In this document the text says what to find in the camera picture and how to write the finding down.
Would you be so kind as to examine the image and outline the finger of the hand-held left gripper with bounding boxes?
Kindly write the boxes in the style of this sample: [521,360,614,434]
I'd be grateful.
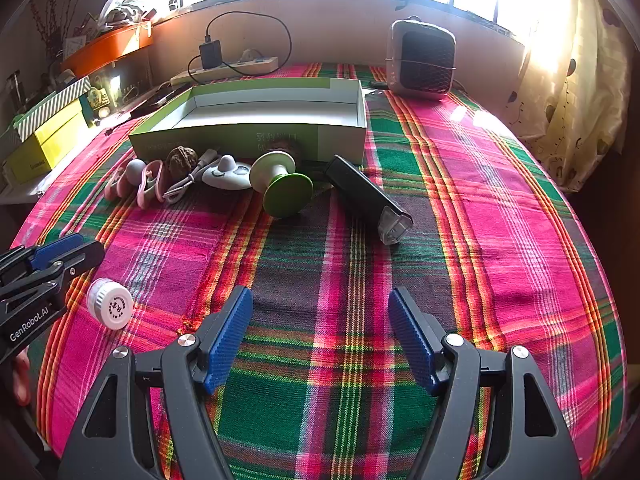
[0,241,106,306]
[0,232,86,286]

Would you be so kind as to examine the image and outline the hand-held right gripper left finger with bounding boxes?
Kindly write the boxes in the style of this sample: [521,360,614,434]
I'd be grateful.
[59,285,254,480]

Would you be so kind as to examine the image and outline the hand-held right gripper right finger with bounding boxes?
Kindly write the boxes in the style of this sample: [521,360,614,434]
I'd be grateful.
[387,287,583,480]

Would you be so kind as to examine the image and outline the small white jar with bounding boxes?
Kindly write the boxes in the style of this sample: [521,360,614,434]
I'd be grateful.
[86,278,134,331]

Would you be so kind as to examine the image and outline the white cable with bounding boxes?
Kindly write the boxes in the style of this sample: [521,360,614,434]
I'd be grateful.
[162,147,218,204]

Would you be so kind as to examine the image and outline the black flashlight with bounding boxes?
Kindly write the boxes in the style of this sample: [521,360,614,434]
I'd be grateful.
[324,155,414,247]

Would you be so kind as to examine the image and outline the green and white spool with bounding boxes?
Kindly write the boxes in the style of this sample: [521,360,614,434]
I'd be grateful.
[249,150,315,219]

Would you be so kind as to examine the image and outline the round device with knob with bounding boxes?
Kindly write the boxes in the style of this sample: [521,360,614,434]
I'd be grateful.
[202,155,253,191]

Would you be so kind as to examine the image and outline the green and white cardboard box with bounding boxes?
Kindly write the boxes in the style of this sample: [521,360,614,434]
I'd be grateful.
[129,78,368,166]

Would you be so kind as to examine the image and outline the person's left hand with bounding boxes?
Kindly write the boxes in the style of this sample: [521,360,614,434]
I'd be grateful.
[12,355,32,407]

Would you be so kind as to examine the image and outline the yellow box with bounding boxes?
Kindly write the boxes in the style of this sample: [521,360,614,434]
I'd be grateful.
[5,97,93,184]

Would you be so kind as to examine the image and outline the plaid blanket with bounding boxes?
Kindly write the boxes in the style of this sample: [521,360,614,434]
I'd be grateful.
[10,62,628,480]

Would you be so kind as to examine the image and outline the striped box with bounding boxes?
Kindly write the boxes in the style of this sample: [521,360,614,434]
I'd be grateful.
[12,77,93,141]

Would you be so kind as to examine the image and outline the teal box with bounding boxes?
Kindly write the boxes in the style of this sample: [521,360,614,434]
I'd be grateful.
[80,77,115,126]

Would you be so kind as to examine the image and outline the glass jar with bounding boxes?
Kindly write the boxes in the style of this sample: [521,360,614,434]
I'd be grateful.
[5,70,26,111]

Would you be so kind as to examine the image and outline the black phone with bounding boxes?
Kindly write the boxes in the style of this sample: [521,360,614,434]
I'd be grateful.
[132,87,177,111]

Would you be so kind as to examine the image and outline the orange tray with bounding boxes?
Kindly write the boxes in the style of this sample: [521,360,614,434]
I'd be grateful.
[60,24,153,78]

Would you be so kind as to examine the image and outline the dried twigs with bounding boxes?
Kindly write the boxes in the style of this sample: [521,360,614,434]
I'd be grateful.
[30,0,71,61]

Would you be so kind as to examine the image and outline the black charger adapter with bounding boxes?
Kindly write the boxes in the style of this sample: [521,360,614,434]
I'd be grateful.
[199,35,222,69]

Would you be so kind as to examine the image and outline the white power strip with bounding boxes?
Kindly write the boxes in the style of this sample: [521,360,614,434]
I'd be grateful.
[170,52,279,86]

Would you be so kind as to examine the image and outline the white plastic bag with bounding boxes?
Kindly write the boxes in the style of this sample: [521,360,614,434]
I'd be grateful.
[97,0,151,28]

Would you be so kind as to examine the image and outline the grey space heater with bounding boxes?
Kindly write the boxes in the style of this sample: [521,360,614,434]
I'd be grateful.
[385,16,457,101]

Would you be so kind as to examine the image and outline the cream patterned curtain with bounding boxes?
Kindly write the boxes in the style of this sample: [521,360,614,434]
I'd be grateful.
[505,0,633,193]

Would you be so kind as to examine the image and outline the black charger cable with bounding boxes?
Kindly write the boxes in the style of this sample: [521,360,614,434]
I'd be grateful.
[187,10,292,81]

